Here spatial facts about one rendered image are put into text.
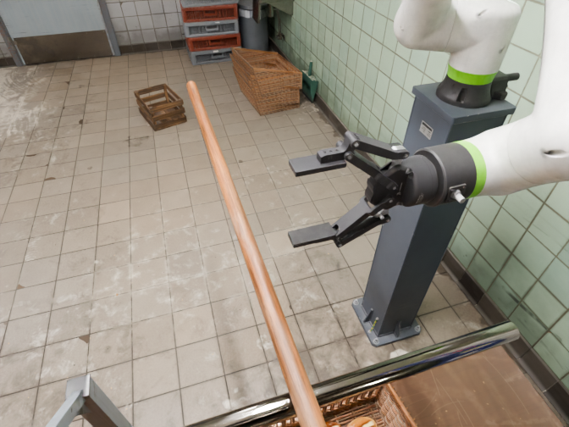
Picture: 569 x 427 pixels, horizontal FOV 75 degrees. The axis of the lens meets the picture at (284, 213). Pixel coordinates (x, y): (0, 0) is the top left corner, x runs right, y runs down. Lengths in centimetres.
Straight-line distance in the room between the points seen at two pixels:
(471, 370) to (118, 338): 155
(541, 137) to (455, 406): 87
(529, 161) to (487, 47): 57
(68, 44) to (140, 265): 352
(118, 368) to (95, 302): 43
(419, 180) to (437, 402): 82
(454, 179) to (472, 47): 59
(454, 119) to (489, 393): 79
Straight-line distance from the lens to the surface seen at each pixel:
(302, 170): 47
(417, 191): 56
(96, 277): 236
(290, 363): 53
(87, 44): 528
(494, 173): 63
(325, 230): 58
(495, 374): 136
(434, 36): 109
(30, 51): 542
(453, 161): 59
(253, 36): 479
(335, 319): 197
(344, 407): 114
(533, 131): 59
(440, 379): 128
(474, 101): 117
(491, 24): 110
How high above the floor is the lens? 168
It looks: 43 degrees down
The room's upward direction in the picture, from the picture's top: straight up
